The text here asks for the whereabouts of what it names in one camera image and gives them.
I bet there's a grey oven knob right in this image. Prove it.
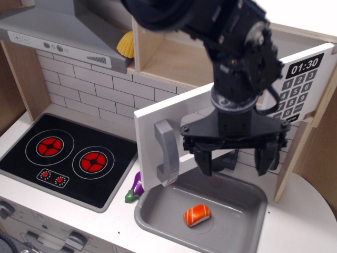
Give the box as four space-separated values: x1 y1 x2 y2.
65 231 88 251

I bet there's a purple toy eggplant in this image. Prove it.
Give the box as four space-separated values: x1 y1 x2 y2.
124 171 144 203

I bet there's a grey toy range hood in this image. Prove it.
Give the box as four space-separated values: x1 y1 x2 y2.
1 1 132 73

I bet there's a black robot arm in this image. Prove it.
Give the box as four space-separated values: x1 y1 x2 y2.
123 1 290 176

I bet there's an orange salmon sushi toy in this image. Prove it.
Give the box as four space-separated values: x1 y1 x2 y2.
183 204 212 227

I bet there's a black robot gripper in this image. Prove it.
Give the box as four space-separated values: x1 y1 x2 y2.
180 88 291 176

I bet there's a black toy induction stove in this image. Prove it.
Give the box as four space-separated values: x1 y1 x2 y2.
1 114 137 213

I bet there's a grey toy sink basin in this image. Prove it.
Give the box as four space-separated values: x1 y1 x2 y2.
134 169 267 252

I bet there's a yellow toy shell pasta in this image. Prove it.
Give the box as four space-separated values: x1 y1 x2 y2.
116 31 135 58

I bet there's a grey oven knob left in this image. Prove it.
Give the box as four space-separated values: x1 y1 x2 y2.
0 201 15 220

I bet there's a grey oven knob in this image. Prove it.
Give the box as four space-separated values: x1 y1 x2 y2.
65 231 88 251
0 201 15 220

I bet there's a white toy microwave door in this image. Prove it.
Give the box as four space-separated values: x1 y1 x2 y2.
135 43 336 190

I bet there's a grey microwave door handle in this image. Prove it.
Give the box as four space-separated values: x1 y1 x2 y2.
154 120 180 187

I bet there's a dark grey toy faucet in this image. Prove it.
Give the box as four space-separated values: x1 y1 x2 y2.
212 149 255 172

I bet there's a wooden toy kitchen cabinet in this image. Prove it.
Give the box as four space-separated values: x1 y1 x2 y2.
0 0 337 203

